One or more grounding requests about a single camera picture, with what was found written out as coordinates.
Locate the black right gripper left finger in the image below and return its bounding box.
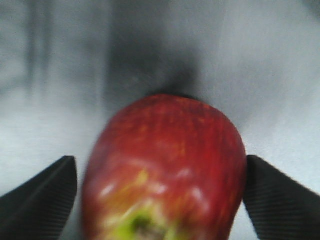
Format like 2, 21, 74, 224
0, 156, 76, 240

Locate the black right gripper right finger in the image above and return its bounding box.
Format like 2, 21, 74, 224
243, 155, 320, 240

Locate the dark red apple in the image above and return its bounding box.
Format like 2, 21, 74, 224
81, 94, 247, 240

